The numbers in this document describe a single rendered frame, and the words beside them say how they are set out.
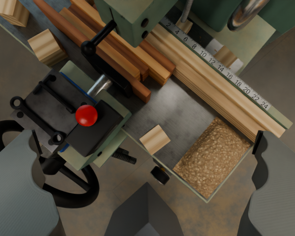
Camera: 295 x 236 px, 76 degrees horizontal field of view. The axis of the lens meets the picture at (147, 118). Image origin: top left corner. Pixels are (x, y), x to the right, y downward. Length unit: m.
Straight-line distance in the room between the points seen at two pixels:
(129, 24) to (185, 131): 0.23
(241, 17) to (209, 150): 0.22
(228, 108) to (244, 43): 0.26
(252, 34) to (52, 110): 0.52
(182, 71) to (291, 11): 0.18
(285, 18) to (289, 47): 1.32
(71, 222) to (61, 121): 1.23
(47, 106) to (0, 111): 1.30
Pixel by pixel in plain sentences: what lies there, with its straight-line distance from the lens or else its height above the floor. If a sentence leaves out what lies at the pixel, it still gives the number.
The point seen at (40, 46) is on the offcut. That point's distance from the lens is 0.42.
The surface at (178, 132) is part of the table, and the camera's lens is 0.39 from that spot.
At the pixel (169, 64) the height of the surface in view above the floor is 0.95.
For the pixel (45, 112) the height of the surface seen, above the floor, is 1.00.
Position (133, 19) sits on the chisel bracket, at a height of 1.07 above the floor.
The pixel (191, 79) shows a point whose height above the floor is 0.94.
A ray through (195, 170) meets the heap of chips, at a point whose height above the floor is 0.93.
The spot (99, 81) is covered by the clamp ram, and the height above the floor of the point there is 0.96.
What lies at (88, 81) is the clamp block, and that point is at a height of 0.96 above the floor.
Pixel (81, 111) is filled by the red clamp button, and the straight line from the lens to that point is 0.27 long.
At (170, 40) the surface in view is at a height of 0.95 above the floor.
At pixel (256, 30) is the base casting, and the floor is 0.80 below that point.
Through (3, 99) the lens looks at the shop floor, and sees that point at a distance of 1.61.
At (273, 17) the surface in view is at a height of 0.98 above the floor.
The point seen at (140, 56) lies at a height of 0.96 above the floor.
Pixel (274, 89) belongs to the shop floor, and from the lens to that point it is 1.59.
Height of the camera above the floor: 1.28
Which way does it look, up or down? 87 degrees down
